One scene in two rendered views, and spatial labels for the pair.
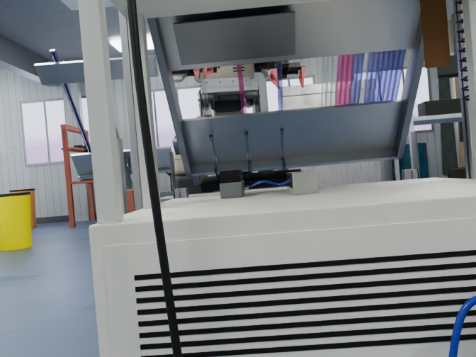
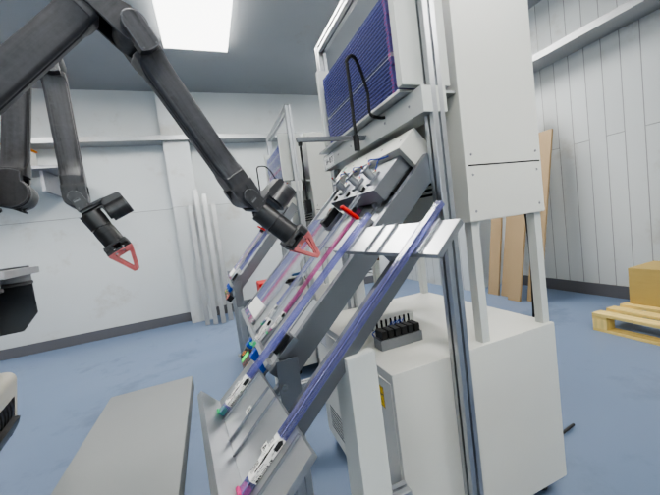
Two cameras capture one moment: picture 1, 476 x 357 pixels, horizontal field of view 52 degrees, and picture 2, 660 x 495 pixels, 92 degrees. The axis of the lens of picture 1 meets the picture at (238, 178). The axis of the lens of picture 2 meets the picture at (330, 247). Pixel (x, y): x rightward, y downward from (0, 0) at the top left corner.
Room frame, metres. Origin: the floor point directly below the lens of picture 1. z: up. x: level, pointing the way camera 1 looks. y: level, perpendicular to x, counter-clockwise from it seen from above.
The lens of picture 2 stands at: (1.76, 0.91, 1.05)
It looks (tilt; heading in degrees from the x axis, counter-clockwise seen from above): 4 degrees down; 247
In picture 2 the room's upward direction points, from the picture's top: 7 degrees counter-clockwise
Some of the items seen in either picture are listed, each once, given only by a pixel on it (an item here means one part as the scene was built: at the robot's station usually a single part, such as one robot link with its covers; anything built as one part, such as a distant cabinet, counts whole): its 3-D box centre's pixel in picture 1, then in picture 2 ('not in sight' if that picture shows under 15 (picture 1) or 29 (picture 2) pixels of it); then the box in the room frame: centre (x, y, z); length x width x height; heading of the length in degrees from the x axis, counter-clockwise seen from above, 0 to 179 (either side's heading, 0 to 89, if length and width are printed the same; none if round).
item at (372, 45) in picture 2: not in sight; (367, 85); (1.11, -0.10, 1.52); 0.51 x 0.13 x 0.27; 87
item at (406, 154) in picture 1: (410, 169); not in sight; (8.79, -3.09, 0.47); 0.64 x 0.62 x 0.94; 178
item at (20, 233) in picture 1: (13, 221); not in sight; (5.76, 2.67, 0.33); 0.43 x 0.41 x 0.65; 88
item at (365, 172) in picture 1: (327, 146); not in sight; (8.57, -1.60, 1.00); 1.56 x 1.20 x 2.01; 88
